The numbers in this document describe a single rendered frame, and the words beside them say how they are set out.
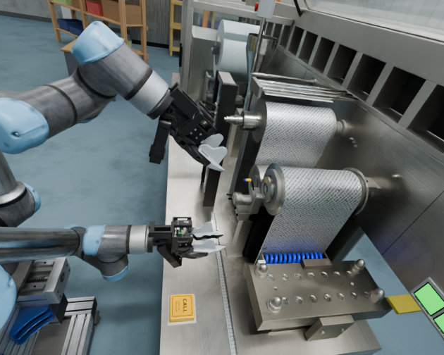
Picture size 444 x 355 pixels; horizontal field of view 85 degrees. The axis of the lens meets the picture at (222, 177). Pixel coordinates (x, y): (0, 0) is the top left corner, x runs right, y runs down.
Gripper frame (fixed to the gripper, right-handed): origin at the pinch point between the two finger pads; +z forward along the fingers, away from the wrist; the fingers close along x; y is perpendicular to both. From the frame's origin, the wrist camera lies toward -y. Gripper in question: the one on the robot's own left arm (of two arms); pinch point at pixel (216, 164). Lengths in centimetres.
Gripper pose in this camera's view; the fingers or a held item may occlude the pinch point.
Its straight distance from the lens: 59.6
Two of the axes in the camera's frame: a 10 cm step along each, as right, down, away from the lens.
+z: 6.4, 5.3, 5.6
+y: 7.5, -5.7, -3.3
